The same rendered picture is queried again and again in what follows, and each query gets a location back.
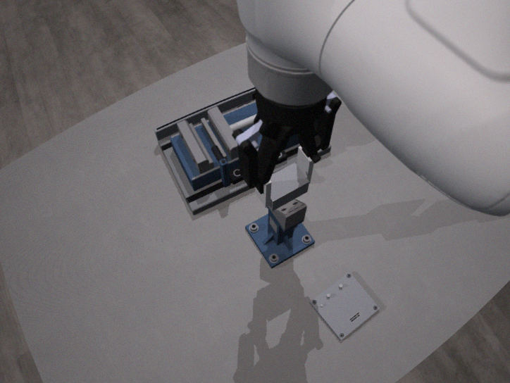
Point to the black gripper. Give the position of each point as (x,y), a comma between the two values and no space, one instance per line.
(314,133)

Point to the grey flat bar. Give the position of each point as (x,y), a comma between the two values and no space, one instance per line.
(212,136)
(202,145)

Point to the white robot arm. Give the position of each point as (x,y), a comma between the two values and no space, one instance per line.
(429,79)

